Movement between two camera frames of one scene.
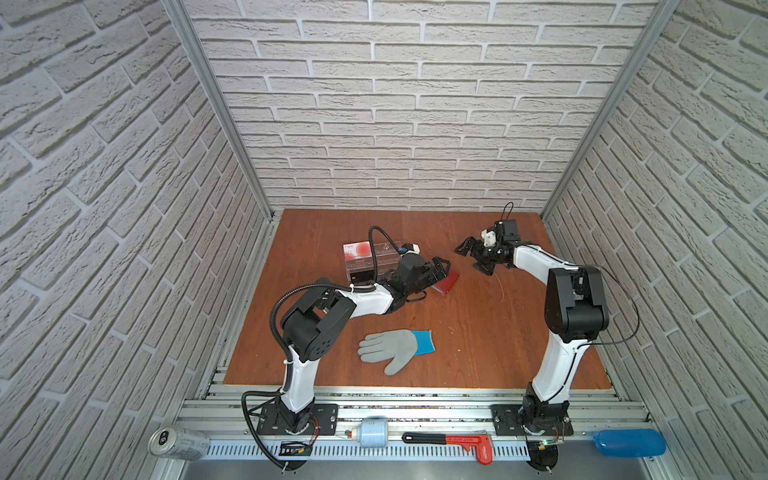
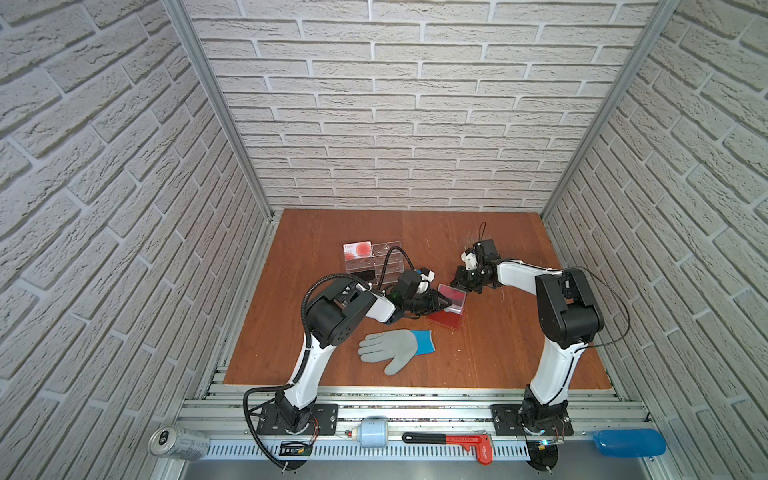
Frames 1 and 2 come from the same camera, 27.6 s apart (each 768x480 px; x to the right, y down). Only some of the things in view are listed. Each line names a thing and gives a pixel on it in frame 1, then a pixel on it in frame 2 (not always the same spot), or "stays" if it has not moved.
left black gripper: (434, 275) -> (434, 303)
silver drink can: (179, 442) stays
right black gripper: (469, 242) -> (459, 281)
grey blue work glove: (397, 346) stays
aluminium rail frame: (412, 432) stays
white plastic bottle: (371, 433) stays
